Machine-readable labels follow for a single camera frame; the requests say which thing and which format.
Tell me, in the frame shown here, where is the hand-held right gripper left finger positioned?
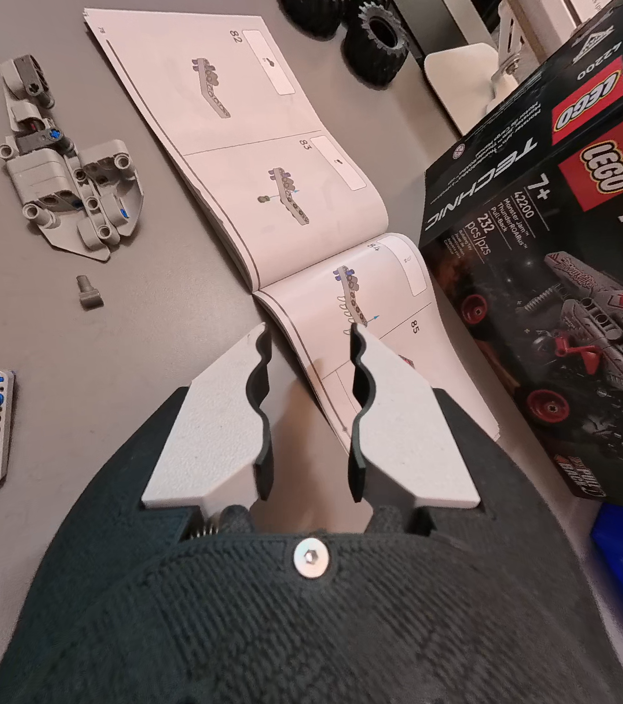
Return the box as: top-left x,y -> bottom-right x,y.
141,322 -> 275,523

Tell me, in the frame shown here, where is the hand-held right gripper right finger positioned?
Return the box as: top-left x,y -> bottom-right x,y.
347,323 -> 481,523

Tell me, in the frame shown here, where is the small dark grey connector piece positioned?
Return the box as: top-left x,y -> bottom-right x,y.
76,275 -> 105,310

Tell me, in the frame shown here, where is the white instruction booklet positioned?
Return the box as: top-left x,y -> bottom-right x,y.
83,7 -> 499,441

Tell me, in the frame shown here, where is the black toy car box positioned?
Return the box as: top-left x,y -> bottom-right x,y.
418,0 -> 623,509

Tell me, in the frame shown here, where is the grey brick assembly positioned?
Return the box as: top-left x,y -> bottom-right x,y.
0,54 -> 143,262

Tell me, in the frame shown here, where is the white sign stand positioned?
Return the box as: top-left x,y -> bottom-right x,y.
424,0 -> 538,135

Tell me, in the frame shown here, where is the black toy tire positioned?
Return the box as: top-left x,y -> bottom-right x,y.
342,0 -> 408,84
278,0 -> 345,35

